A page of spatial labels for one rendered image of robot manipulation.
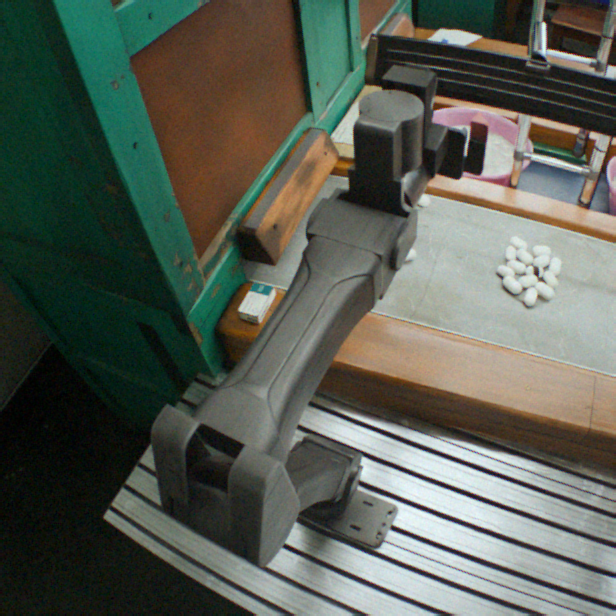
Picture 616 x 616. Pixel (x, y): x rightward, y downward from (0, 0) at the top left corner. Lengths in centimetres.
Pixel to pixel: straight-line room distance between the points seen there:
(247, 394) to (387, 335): 45
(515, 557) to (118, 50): 80
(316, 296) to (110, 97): 30
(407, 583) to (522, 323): 44
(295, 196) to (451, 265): 29
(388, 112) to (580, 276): 59
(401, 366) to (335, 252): 36
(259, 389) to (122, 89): 34
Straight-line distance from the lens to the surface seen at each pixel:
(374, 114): 44
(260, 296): 80
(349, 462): 61
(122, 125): 56
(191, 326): 76
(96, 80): 52
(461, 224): 97
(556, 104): 72
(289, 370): 35
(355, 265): 40
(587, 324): 88
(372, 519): 74
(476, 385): 74
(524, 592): 77
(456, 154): 56
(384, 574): 74
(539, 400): 75
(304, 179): 91
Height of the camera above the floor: 140
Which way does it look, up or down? 53 degrees down
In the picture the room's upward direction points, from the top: 10 degrees counter-clockwise
